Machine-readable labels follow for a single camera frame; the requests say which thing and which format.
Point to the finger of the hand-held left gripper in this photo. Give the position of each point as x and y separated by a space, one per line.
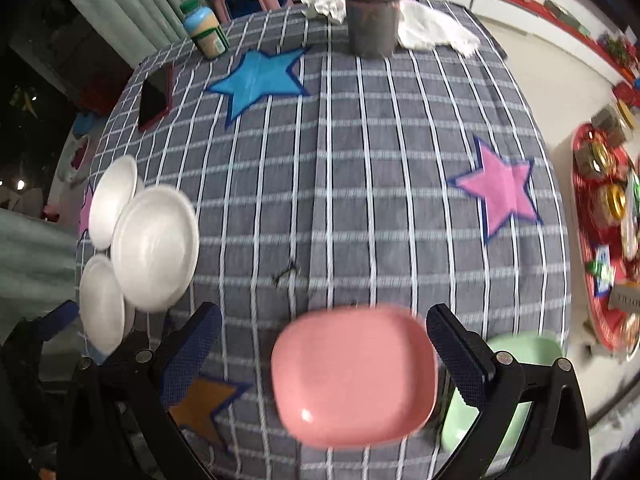
57 317

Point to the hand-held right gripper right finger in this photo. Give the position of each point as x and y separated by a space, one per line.
455 355

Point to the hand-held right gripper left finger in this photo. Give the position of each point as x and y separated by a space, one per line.
192 355

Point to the small white round plate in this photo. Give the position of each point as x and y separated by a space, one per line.
112 200
102 305

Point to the pink rectangular plate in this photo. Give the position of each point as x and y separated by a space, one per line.
355 377

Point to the large white round plate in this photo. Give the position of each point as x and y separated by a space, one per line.
155 247

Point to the pale green cloth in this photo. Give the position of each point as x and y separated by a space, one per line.
35 260

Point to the pale green rectangular plate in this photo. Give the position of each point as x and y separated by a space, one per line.
505 400

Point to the white and pink plastic stool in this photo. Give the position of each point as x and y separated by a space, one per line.
80 152

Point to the red round tray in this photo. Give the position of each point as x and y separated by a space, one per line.
607 285

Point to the grey checked tablecloth with stars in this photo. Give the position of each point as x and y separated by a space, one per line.
375 185

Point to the jar with gold lid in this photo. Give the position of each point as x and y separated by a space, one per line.
614 201
595 156

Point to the phone in red case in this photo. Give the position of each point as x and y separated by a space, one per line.
156 96

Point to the pale green curtain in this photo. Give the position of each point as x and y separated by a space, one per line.
130 5

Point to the plastic bottle with green cap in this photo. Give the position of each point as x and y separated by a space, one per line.
206 27

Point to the white cloth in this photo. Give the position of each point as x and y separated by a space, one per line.
432 27

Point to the white ledge with red top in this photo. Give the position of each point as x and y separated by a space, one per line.
550 15

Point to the grey and red pillar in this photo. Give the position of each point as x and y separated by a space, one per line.
372 5

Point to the crumpled white tissue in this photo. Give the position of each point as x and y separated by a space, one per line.
325 6

